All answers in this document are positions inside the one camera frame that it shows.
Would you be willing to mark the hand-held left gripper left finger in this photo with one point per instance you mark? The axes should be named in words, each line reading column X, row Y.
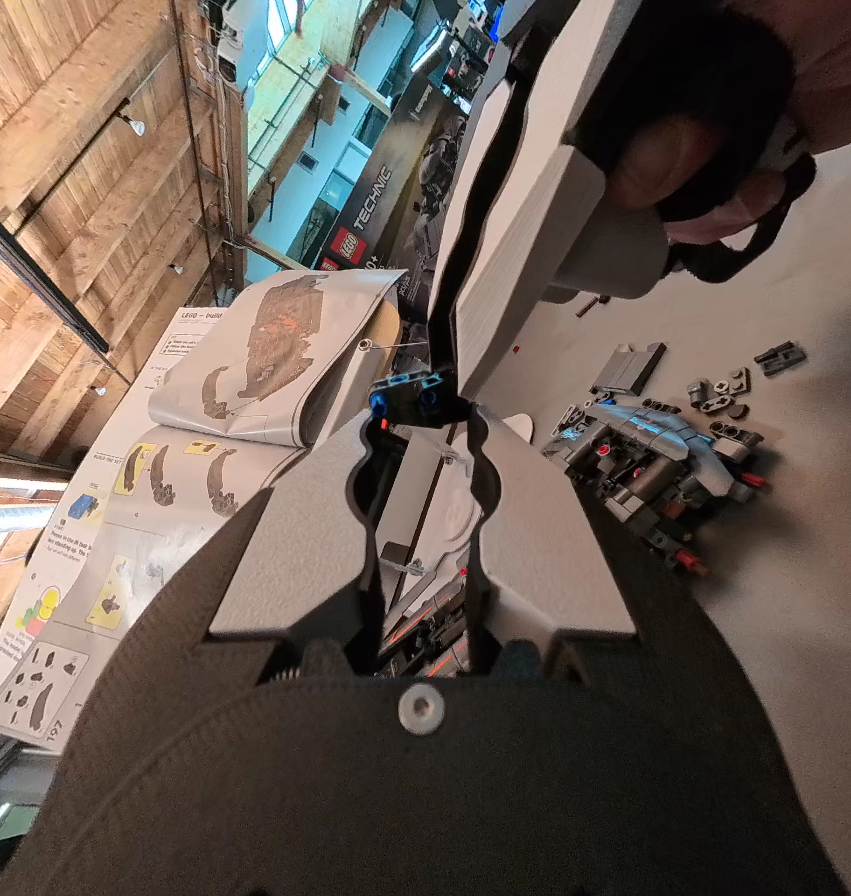
column 292, row 560

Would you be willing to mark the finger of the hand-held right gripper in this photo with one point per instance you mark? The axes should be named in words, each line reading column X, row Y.
column 474, row 154
column 523, row 245

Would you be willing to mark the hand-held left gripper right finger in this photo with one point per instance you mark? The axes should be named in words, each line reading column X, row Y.
column 558, row 560

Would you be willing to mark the small black lego assembly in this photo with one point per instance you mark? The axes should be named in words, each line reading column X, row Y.
column 411, row 402

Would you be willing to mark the scattered dark lego pieces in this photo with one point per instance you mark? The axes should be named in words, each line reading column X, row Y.
column 593, row 306

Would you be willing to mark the black lego set box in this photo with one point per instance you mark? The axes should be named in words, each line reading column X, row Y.
column 411, row 231

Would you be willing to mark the dark grey lego panel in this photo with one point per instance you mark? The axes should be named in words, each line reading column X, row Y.
column 628, row 371

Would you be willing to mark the lego instruction booklet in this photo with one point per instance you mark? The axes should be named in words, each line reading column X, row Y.
column 187, row 490

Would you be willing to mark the grey lego car section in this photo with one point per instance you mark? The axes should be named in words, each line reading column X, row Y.
column 649, row 455

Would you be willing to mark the grey lego connector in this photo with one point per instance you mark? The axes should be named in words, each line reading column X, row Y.
column 700, row 392

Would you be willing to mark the light grey small lego plate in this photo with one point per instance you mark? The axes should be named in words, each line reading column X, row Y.
column 740, row 380

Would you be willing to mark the grey lego plate with holes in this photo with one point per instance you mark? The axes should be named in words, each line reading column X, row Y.
column 719, row 404

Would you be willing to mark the person's right hand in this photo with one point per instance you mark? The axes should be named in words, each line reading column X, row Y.
column 838, row 70

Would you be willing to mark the white book stand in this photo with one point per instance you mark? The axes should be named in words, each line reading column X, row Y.
column 439, row 511

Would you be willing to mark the printed task sheet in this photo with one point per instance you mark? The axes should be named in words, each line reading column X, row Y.
column 166, row 350

